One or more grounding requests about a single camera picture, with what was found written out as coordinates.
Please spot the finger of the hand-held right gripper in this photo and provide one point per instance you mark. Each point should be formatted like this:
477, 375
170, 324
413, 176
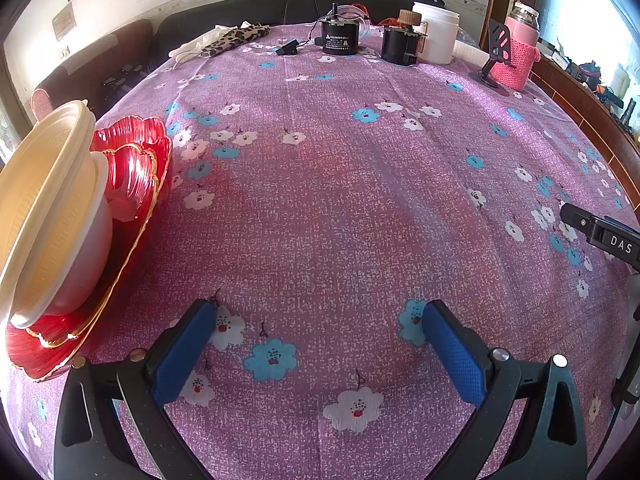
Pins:
610, 240

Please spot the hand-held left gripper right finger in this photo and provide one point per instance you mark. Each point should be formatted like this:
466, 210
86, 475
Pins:
455, 355

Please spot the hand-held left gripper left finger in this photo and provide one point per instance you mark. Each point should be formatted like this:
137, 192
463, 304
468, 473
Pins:
185, 355

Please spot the large white foam bowl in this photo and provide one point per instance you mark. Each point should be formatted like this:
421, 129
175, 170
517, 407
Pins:
90, 240

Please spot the small red gold-rimmed plate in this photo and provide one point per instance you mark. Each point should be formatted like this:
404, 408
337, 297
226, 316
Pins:
130, 175

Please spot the large cream plastic bowl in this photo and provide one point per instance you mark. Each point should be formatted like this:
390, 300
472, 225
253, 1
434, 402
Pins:
40, 200

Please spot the large red scalloped plate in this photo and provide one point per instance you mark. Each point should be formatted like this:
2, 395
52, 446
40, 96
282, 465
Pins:
147, 132

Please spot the cluttered small gadgets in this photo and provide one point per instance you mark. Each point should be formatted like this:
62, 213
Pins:
595, 77

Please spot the purple floral tablecloth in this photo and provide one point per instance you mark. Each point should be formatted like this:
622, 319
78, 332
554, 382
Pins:
340, 200

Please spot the pink sleeved bottle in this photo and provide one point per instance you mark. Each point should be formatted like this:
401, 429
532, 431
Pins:
517, 60

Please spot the black phone stand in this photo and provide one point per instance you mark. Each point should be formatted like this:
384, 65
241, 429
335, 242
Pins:
497, 50

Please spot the bright window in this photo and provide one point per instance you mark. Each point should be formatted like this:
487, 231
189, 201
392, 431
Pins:
595, 5

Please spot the white plastic jar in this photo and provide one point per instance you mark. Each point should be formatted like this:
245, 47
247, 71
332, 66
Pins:
440, 35

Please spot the black items on sofa seat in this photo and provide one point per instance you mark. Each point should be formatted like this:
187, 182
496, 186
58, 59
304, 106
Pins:
122, 76

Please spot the small black motor wooden cap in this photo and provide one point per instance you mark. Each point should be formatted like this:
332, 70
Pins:
397, 45

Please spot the brown armchair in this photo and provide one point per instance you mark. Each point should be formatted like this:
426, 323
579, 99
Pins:
100, 60

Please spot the white gloves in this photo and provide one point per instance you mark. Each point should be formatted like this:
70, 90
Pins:
195, 46

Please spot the red plastic bag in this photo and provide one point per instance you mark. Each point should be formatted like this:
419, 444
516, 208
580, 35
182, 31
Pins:
389, 21

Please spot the leopard print cloth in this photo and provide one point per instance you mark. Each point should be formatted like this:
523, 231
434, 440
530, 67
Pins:
235, 37

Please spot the small black adapter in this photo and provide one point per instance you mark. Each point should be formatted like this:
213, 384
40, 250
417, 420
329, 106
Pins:
287, 49

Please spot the large black motor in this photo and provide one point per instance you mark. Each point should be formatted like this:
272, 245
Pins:
340, 37

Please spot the black leather sofa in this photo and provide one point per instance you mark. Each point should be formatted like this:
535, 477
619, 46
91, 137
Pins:
225, 12

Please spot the wall switch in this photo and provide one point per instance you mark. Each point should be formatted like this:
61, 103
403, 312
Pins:
65, 52

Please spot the brown wall plaque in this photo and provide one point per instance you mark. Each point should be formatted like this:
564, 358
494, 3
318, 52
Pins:
63, 21

